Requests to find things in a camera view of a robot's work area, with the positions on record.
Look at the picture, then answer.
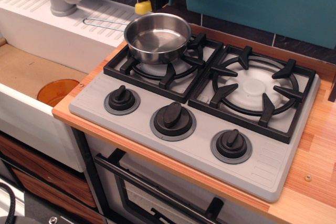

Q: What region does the yellow toy fry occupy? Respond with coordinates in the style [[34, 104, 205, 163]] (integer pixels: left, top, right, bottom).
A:
[[134, 0, 152, 15]]

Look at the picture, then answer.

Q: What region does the black left stove knob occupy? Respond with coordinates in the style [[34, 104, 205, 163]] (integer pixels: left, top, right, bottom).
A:
[[104, 85, 141, 116]]

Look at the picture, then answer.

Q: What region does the black stove knob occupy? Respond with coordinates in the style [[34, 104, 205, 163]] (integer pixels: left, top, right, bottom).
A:
[[104, 85, 141, 116], [150, 102, 197, 142], [211, 129, 253, 165]]

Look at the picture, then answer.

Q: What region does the black middle stove knob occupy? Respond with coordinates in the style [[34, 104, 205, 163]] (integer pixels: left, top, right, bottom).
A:
[[150, 102, 197, 142]]

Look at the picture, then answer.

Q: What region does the grey toy stove top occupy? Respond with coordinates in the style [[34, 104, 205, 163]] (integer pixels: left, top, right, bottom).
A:
[[68, 45, 321, 204]]

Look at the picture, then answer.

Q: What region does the black right stove knob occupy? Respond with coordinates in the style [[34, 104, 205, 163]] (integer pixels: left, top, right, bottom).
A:
[[211, 129, 253, 165]]

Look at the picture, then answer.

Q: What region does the black left burner grate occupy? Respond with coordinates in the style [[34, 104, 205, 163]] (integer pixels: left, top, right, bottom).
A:
[[103, 33, 224, 103]]

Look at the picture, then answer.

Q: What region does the black burner grate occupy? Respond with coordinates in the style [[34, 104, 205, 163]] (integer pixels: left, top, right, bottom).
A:
[[188, 45, 320, 144], [103, 33, 224, 103]]

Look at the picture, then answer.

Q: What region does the white toy sink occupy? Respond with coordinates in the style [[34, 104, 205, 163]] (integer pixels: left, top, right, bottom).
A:
[[1, 0, 136, 172]]

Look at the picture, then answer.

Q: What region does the orange translucent plate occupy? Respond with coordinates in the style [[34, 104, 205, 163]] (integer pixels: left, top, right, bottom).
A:
[[37, 79, 79, 107]]

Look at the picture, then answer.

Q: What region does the black right burner grate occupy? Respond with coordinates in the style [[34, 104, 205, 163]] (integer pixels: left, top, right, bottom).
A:
[[188, 45, 320, 144]]

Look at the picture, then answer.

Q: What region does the upper wooden drawer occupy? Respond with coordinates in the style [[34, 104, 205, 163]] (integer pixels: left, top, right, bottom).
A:
[[1, 134, 92, 200]]

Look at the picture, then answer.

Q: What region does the wooden drawer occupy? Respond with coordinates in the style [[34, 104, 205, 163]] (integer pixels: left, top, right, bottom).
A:
[[1, 134, 92, 200], [13, 168, 104, 224]]

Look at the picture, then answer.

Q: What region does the lower wooden drawer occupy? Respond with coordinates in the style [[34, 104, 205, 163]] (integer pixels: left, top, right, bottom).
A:
[[13, 168, 104, 224]]

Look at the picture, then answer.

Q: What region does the steel pan with wire handle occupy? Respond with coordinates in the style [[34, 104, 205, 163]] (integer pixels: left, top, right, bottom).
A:
[[82, 13, 192, 65]]

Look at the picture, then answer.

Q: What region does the oven door with black handle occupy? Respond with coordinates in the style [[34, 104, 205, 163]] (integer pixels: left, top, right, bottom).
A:
[[94, 148, 225, 223]]

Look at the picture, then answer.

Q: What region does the black braided cable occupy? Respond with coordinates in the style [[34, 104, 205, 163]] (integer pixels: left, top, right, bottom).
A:
[[0, 180, 18, 221]]

